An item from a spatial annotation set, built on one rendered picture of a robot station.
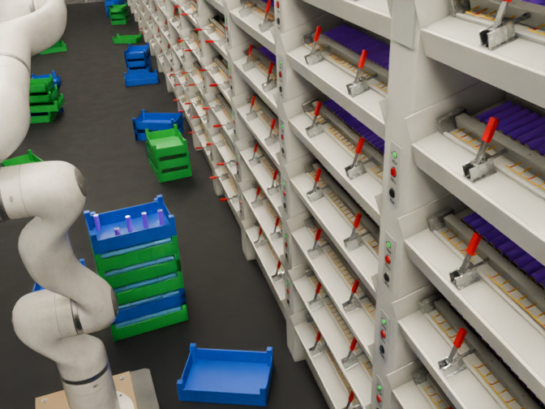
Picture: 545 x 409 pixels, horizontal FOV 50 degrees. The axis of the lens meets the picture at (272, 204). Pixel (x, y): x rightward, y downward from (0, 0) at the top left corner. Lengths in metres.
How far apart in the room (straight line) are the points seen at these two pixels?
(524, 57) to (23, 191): 0.85
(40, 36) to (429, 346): 0.99
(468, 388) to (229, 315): 1.47
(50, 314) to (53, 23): 0.63
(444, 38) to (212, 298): 1.82
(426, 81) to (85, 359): 1.01
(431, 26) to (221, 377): 1.53
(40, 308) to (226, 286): 1.28
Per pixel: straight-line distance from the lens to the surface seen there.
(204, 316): 2.42
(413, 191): 1.06
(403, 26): 1.00
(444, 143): 1.00
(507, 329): 0.92
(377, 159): 1.31
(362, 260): 1.37
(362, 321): 1.49
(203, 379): 2.15
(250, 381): 2.12
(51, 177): 1.14
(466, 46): 0.86
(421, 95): 1.00
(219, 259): 2.75
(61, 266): 1.29
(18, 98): 1.12
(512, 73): 0.79
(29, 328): 1.44
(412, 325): 1.20
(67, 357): 1.49
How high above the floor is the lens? 1.51
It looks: 28 degrees down
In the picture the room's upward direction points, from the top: 3 degrees counter-clockwise
